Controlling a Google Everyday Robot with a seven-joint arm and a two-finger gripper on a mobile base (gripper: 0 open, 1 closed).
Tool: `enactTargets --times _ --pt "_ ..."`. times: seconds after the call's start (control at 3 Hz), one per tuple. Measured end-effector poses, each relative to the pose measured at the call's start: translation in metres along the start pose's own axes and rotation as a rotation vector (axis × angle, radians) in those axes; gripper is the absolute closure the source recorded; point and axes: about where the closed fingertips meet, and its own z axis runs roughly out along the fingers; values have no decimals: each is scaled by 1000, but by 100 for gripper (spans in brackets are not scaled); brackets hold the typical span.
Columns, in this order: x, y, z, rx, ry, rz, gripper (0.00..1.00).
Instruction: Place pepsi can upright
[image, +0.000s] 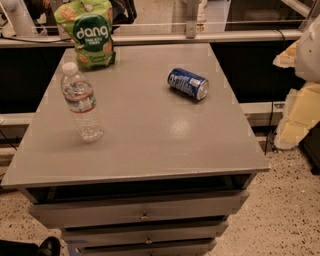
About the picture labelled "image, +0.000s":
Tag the grey drawer cabinet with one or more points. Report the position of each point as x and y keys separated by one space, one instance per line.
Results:
x=157 y=140

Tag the white post base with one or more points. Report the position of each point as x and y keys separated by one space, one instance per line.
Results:
x=19 y=18

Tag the blue pepsi can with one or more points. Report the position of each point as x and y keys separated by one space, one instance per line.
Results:
x=189 y=83

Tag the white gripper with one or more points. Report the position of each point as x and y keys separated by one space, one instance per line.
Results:
x=308 y=55

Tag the middle grey drawer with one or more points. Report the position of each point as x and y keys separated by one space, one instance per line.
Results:
x=146 y=233

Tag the bottom grey drawer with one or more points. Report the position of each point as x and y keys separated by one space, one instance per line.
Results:
x=200 y=246

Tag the green dang chips bag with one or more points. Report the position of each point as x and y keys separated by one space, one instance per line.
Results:
x=89 y=24

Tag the clear plastic water bottle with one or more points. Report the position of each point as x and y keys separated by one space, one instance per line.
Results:
x=79 y=96

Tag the top grey drawer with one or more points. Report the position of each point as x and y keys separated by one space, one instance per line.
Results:
x=139 y=209

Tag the grey drawer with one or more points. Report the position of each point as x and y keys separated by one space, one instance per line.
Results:
x=146 y=233
x=200 y=246
x=139 y=209

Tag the grey metal rail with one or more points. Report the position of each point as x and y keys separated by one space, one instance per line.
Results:
x=128 y=40

